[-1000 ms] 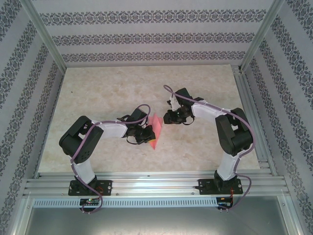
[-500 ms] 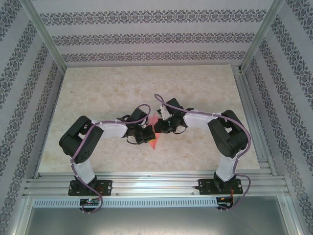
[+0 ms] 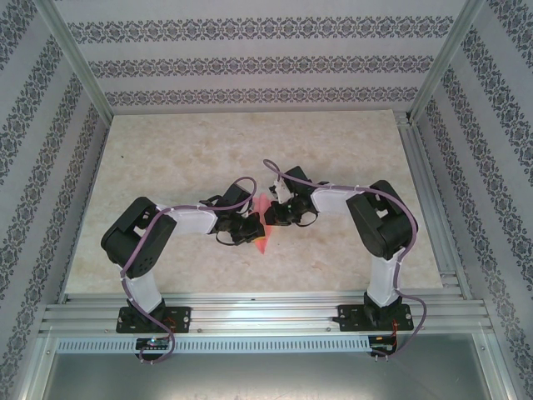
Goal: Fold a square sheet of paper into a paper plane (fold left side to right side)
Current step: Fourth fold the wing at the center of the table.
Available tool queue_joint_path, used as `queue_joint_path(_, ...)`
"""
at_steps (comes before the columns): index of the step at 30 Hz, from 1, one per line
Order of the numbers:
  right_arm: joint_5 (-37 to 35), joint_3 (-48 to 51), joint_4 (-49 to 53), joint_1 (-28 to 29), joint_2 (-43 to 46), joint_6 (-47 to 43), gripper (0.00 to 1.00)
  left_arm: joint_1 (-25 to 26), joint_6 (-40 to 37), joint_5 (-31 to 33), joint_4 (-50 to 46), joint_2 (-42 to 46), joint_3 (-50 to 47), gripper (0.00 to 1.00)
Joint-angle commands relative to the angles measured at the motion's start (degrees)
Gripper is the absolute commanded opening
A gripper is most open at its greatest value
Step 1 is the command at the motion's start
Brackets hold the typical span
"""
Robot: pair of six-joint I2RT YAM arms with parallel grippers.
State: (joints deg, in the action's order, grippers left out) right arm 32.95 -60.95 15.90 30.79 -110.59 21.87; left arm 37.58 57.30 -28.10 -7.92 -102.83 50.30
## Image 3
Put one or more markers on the pink paper sheet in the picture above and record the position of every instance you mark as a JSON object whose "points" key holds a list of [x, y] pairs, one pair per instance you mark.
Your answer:
{"points": [[262, 248]]}

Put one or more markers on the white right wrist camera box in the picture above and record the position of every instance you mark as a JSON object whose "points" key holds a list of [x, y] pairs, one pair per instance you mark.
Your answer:
{"points": [[281, 192]]}

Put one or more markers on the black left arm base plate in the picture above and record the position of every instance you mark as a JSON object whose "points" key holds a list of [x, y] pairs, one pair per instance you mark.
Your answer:
{"points": [[183, 318]]}

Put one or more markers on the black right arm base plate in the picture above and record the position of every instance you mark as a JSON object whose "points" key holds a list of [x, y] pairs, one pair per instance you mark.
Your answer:
{"points": [[347, 318]]}

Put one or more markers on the aluminium mounting rail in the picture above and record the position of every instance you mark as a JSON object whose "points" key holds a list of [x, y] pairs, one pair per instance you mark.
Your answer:
{"points": [[266, 312]]}

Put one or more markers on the small circuit board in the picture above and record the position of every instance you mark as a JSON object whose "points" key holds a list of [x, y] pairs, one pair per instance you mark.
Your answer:
{"points": [[152, 343], [383, 342]]}

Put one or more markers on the aluminium frame post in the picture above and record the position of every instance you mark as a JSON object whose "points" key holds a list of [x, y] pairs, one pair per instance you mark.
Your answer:
{"points": [[77, 58], [446, 58]]}

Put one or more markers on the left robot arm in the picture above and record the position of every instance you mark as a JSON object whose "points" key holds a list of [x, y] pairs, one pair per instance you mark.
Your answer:
{"points": [[133, 241]]}

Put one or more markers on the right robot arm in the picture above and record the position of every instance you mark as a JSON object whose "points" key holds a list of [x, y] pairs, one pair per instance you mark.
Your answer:
{"points": [[383, 229]]}

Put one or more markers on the aluminium side rail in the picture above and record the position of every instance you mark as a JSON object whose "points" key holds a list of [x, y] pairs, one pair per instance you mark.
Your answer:
{"points": [[418, 166]]}

